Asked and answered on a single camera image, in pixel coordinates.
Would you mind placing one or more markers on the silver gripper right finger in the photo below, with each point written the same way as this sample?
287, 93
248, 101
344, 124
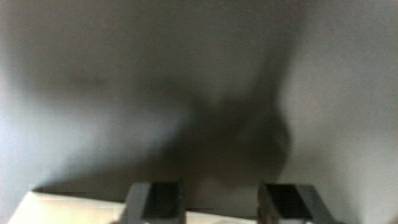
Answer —
290, 205

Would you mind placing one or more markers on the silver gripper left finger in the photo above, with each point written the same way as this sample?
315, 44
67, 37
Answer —
155, 204

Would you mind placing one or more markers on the white cabinet body box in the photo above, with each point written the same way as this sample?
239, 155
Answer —
56, 209

